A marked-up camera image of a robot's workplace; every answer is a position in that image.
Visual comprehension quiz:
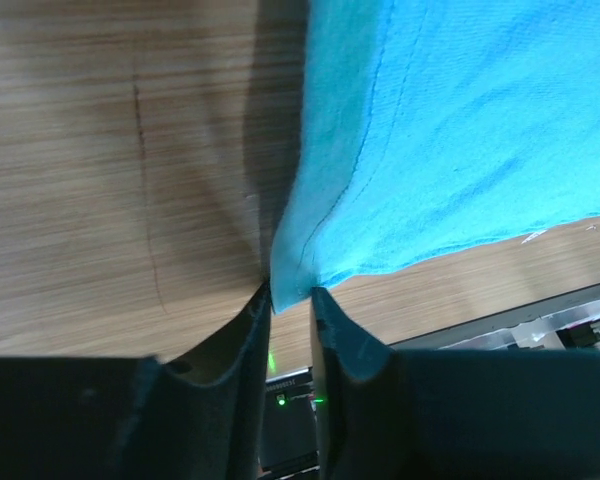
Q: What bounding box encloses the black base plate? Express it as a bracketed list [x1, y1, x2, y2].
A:
[391, 283, 600, 349]

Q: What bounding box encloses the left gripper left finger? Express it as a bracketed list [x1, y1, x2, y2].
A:
[0, 285, 271, 479]

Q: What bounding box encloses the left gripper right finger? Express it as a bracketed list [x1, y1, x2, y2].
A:
[311, 288, 600, 479]

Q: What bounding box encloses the cyan t shirt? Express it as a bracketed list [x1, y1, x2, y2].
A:
[270, 1, 600, 312]

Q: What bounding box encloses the black controller box green LED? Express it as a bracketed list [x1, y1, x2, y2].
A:
[259, 367, 318, 479]

